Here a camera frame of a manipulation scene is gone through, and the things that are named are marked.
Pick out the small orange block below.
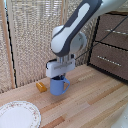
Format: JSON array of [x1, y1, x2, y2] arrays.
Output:
[[35, 81, 48, 94]]

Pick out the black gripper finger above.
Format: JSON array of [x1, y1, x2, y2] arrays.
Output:
[[59, 73, 67, 81], [53, 75, 60, 81]]

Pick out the woven beige folding screen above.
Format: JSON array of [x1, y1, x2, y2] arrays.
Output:
[[0, 0, 101, 94]]

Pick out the bright blue mug vase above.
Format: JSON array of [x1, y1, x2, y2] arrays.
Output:
[[49, 74, 72, 97]]

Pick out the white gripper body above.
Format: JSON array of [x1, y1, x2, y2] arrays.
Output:
[[45, 57, 76, 80]]

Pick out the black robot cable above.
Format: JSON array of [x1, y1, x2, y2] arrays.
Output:
[[75, 18, 102, 62]]

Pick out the dark brown drawer cabinet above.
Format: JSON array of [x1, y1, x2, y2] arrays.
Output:
[[87, 11, 128, 83]]

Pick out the white floral rimmed plate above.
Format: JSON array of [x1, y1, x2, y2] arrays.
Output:
[[0, 100, 42, 128]]

